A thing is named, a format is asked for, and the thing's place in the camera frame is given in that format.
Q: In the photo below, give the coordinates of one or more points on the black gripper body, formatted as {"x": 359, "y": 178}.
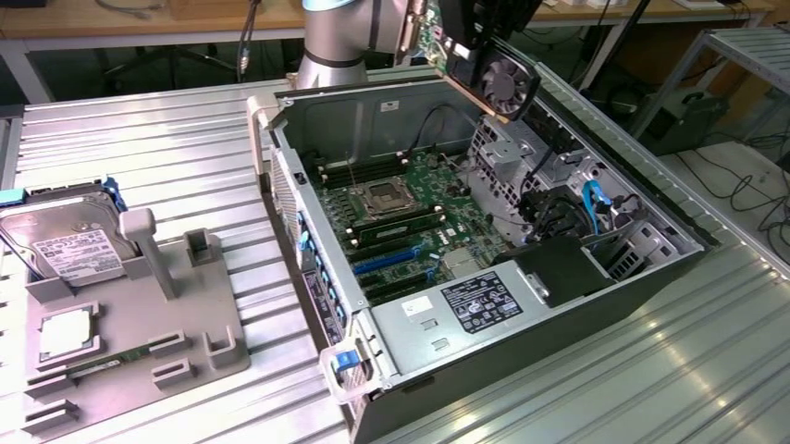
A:
{"x": 465, "y": 20}

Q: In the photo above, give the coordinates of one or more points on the graphics card with black fan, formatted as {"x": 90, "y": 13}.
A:
{"x": 506, "y": 81}

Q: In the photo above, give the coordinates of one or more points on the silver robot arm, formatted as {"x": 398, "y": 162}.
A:
{"x": 337, "y": 41}

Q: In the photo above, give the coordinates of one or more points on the silver metal disk bay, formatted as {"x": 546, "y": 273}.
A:
{"x": 500, "y": 171}

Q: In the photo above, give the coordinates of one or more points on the CPU socket locking lever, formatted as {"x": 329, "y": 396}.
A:
{"x": 353, "y": 168}

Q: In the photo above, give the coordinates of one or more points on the CPU socket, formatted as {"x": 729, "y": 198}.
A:
{"x": 378, "y": 196}

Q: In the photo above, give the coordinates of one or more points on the green motherboard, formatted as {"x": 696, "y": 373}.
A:
{"x": 441, "y": 217}

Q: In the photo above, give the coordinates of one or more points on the black box on floor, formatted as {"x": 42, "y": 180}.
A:
{"x": 692, "y": 122}

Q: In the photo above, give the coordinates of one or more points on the green RAM stick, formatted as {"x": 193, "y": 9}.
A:
{"x": 114, "y": 361}
{"x": 396, "y": 226}

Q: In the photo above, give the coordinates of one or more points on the metal slat table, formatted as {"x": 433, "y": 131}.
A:
{"x": 750, "y": 51}

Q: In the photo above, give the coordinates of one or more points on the blue expansion slot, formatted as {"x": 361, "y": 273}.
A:
{"x": 386, "y": 261}

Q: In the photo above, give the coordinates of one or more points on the black tripod legs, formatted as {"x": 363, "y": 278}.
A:
{"x": 167, "y": 62}

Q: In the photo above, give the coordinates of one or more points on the wooden desk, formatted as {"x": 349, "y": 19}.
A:
{"x": 154, "y": 20}

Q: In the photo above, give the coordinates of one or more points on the silver power supply unit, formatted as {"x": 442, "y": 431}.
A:
{"x": 457, "y": 319}

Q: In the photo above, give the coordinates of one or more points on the open black PC case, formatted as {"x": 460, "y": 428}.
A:
{"x": 494, "y": 333}

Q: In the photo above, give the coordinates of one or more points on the blue case latch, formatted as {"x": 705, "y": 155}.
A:
{"x": 346, "y": 361}

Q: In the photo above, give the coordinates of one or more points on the grey parts rack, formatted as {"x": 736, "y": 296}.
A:
{"x": 154, "y": 333}

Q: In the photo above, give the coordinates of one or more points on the silver hard disk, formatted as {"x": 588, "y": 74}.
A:
{"x": 59, "y": 240}

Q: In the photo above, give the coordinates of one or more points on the CPU chip with silver lid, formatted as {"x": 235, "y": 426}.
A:
{"x": 69, "y": 335}

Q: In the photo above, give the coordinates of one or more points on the blue disk bracket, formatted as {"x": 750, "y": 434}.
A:
{"x": 114, "y": 194}

